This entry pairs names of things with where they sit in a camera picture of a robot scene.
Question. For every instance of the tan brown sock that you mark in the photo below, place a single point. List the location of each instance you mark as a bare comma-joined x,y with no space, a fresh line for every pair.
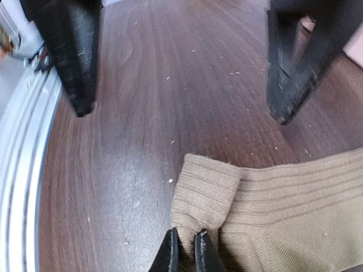
292,217

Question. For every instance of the pink divided organizer tray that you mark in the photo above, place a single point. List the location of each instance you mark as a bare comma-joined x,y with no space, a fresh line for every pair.
350,45

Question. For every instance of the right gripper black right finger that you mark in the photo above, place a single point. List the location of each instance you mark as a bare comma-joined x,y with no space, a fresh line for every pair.
206,256

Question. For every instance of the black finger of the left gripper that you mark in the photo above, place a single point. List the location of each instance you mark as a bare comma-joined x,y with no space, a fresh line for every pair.
70,30
289,83

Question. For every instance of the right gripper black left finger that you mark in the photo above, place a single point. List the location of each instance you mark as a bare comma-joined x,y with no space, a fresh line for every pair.
167,258

